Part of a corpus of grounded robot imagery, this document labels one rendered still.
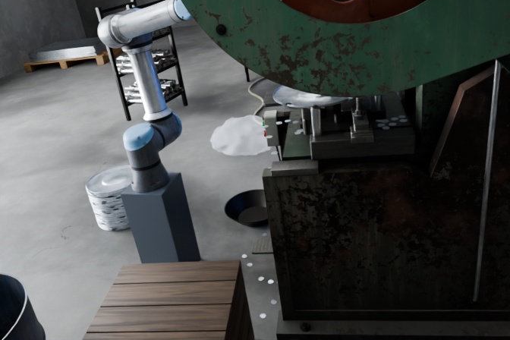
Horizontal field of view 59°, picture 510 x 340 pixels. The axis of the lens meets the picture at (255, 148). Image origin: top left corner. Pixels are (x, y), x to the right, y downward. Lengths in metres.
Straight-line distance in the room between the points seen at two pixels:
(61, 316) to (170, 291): 0.75
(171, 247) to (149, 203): 0.21
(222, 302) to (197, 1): 0.82
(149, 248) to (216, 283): 0.57
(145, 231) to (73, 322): 0.45
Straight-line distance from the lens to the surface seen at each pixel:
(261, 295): 1.85
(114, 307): 1.45
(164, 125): 1.79
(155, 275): 1.51
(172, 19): 1.44
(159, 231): 1.83
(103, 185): 2.44
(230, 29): 0.99
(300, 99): 1.45
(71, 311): 2.08
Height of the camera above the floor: 1.27
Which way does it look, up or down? 25 degrees down
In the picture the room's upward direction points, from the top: 9 degrees counter-clockwise
